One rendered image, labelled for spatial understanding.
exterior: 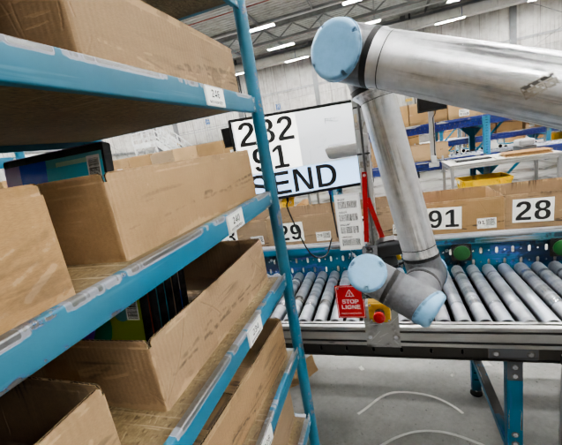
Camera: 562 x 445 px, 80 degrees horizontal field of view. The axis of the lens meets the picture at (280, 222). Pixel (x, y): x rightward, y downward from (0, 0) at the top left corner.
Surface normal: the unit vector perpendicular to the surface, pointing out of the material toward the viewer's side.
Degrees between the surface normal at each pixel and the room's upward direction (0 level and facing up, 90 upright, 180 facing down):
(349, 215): 90
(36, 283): 90
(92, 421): 90
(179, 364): 91
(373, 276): 57
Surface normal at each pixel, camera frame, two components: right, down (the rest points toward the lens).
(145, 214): 0.94, -0.07
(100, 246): -0.29, 0.26
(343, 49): -0.65, 0.22
